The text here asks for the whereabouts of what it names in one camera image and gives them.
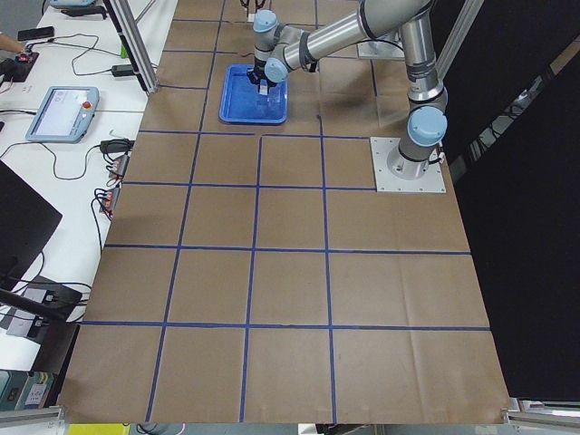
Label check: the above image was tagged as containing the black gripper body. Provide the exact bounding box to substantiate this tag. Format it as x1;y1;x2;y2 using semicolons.
246;63;277;87

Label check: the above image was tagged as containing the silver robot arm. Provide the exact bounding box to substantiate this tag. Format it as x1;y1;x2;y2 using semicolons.
246;1;448;180

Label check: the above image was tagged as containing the blue plastic tray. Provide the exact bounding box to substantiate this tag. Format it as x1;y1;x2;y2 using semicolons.
218;63;288;125

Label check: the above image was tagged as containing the black power adapter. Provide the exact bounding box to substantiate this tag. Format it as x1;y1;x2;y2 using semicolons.
111;64;135;77

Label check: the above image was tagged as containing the grey teach pendant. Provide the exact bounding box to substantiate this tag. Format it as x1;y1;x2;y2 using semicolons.
25;86;100;143

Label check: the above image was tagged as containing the black smartphone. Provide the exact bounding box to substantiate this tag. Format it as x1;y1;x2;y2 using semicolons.
17;26;55;42

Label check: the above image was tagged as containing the black monitor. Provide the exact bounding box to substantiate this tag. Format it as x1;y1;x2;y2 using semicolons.
1;162;63;290

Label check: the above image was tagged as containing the aluminium frame post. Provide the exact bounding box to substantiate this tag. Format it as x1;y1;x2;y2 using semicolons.
103;0;159;95

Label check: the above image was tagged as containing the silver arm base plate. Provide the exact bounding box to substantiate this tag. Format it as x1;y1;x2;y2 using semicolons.
370;137;447;194

